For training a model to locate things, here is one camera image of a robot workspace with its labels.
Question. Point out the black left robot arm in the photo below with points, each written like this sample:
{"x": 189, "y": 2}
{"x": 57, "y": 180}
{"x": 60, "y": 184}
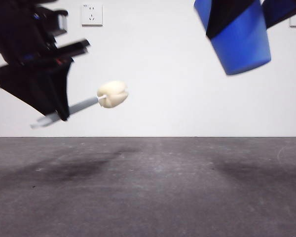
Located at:
{"x": 14, "y": 32}

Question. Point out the cup brush with sponge head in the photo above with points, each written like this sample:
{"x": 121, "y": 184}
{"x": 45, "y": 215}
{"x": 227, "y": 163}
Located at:
{"x": 113, "y": 93}

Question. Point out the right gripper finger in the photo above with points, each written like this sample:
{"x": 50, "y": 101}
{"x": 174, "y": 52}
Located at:
{"x": 227, "y": 14}

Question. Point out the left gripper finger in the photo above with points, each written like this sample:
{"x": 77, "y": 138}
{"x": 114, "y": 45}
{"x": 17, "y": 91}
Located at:
{"x": 44, "y": 93}

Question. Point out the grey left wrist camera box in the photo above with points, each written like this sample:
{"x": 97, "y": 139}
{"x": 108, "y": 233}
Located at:
{"x": 62, "y": 22}

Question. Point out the blue ribbed plastic cup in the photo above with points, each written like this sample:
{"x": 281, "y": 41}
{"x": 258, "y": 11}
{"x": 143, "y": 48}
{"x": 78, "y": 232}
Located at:
{"x": 241, "y": 49}

